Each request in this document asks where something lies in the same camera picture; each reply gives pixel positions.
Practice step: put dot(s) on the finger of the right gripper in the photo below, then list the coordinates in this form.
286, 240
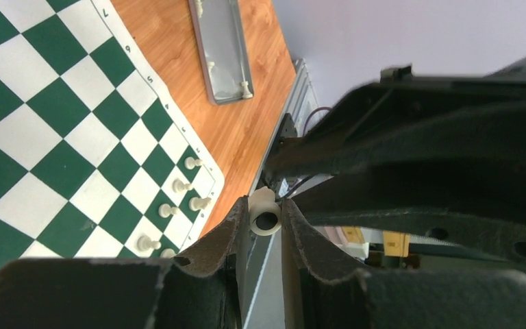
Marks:
405, 117
480, 206

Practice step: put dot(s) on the green white chess mat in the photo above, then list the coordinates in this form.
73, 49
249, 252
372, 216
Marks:
90, 139

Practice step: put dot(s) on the metal tin with white pieces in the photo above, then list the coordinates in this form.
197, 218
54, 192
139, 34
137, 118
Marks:
222, 50

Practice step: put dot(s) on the white chess bishop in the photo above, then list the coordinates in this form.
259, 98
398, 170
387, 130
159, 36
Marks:
168, 253

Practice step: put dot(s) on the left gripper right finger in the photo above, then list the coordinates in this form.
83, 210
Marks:
326, 288

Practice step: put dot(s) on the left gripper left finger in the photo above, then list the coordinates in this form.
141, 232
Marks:
198, 288

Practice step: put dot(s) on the white chess rook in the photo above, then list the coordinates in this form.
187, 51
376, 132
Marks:
264, 212

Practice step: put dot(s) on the white chess knight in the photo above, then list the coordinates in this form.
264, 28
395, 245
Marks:
198, 203

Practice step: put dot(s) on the white pawn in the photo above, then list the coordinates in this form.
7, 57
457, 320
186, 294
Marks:
166, 210
145, 244
178, 186
190, 163

